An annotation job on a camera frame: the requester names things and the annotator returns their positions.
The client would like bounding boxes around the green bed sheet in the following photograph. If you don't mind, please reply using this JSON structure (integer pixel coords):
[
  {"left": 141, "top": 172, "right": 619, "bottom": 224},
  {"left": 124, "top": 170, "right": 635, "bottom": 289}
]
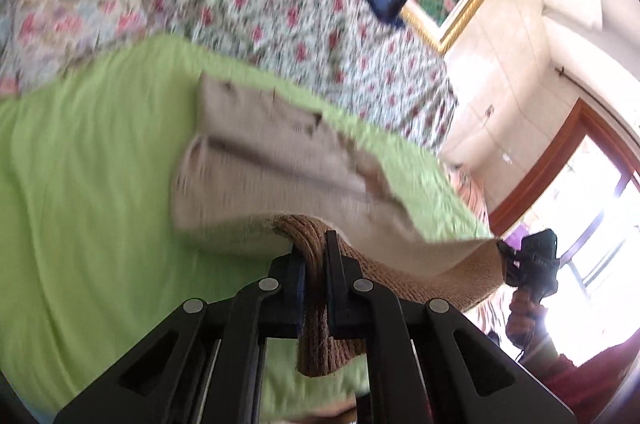
[{"left": 1, "top": 35, "right": 488, "bottom": 423}]

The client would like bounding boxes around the right hand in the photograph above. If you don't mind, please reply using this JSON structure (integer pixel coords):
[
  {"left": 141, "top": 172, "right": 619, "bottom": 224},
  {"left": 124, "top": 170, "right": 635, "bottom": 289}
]
[{"left": 506, "top": 288, "right": 547, "bottom": 350}]

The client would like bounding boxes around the wooden window frame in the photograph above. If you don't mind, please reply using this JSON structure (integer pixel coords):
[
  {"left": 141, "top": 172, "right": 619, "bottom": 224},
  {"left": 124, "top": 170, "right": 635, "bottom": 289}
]
[{"left": 488, "top": 97, "right": 640, "bottom": 290}]

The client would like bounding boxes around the red floral white quilt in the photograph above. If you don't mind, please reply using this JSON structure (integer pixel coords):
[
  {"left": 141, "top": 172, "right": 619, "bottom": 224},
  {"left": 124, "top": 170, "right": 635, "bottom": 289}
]
[{"left": 144, "top": 0, "right": 458, "bottom": 152}]

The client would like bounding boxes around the red sleeve forearm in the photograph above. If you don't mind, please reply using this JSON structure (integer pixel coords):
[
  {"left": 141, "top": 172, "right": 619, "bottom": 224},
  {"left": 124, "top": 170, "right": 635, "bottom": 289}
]
[{"left": 521, "top": 332, "right": 639, "bottom": 423}]

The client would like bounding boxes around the beige knit sweater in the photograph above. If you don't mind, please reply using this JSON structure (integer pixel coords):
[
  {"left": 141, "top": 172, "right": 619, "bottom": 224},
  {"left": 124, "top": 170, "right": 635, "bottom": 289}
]
[{"left": 170, "top": 75, "right": 504, "bottom": 378}]

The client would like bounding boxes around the pastel floral pillow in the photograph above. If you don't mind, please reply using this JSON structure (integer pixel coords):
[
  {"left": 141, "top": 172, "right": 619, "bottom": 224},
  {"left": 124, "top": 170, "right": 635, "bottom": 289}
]
[{"left": 1, "top": 0, "right": 148, "bottom": 98}]

